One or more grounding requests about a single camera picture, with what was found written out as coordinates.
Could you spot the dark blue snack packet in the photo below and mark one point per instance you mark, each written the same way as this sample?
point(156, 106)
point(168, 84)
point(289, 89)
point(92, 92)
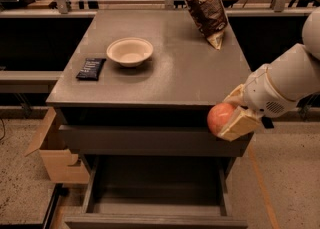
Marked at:
point(91, 69)

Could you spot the grey top drawer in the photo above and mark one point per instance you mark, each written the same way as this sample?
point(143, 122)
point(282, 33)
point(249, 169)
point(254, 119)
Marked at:
point(150, 141)

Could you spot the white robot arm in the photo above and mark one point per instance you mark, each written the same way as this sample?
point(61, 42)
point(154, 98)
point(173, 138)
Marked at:
point(296, 73)

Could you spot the open grey middle drawer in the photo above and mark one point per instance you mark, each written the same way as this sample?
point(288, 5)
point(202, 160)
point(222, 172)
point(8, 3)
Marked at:
point(145, 192)

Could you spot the grey drawer cabinet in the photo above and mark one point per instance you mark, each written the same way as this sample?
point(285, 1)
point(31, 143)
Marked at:
point(175, 87)

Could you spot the white paper bowl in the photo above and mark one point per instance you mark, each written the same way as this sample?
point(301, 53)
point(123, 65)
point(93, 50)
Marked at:
point(129, 52)

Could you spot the brown chip bag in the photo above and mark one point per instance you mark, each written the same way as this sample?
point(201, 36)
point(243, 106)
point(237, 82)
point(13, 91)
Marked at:
point(210, 18)

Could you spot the red apple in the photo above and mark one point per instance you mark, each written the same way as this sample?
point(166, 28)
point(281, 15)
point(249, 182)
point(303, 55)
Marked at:
point(218, 116)

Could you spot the cardboard box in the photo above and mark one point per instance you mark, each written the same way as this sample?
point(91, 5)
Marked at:
point(62, 166)

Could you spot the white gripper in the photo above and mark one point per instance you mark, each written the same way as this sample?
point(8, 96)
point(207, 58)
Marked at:
point(265, 94)

